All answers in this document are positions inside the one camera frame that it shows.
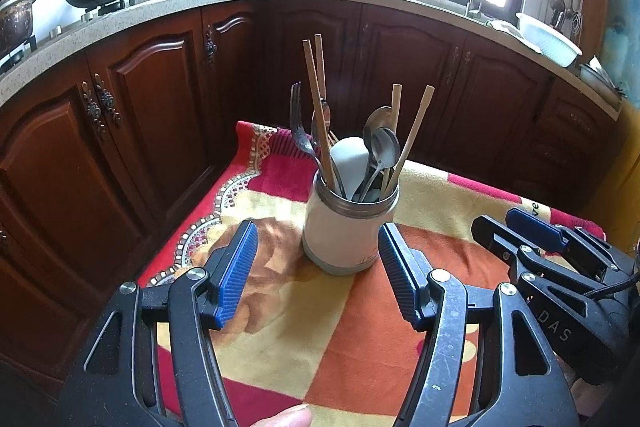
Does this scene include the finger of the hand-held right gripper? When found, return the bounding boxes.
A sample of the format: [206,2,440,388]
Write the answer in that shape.
[471,214,597,304]
[505,206,637,281]

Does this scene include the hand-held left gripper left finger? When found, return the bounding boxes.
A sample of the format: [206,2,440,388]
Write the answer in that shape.
[57,219,260,427]

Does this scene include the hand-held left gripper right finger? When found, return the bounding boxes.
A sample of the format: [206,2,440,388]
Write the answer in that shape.
[377,222,576,427]

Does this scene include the white insulated steel jar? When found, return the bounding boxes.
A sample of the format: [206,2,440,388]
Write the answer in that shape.
[301,167,401,277]

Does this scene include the wooden chopstick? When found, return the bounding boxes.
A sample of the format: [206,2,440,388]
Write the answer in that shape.
[301,39,338,192]
[313,34,333,148]
[385,85,436,198]
[382,84,403,200]

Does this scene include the white ceramic spoon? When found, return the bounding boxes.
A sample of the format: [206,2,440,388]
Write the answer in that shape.
[330,136,373,202]

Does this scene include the metal spoon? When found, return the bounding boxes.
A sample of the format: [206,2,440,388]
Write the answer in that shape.
[357,127,401,202]
[311,99,333,145]
[362,106,396,202]

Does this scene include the metal fork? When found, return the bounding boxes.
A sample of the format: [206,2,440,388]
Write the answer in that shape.
[289,81,346,198]

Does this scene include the person's left hand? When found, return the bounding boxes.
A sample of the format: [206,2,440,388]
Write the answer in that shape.
[251,403,315,427]

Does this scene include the red and orange printed blanket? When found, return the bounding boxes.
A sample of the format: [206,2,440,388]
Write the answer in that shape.
[137,121,608,427]

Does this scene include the yellow wooden door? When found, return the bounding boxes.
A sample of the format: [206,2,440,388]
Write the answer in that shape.
[607,107,640,228]

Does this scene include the metal bowl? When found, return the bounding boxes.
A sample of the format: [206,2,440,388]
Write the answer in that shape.
[577,56,626,100]

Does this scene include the dark wooden base cabinets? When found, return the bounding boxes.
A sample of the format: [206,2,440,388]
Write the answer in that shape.
[0,0,626,413]

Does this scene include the white plastic basin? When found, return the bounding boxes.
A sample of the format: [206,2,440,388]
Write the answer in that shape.
[516,12,583,68]

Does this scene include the white dishcloth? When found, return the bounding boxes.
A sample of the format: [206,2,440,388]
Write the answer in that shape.
[485,19,526,42]

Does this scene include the steel sink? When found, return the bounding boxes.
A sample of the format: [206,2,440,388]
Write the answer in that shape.
[395,0,488,22]

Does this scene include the speckled stone countertop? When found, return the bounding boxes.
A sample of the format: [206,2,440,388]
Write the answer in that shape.
[0,0,623,112]

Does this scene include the gas stove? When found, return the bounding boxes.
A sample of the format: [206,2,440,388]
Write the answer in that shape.
[0,0,138,68]

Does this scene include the steel pot on stove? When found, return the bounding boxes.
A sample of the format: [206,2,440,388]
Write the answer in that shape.
[0,0,40,58]

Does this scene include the black cable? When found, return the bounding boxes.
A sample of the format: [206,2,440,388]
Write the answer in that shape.
[582,274,640,300]

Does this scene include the pale blue wall sheet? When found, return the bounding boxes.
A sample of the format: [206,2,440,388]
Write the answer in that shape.
[597,0,640,98]

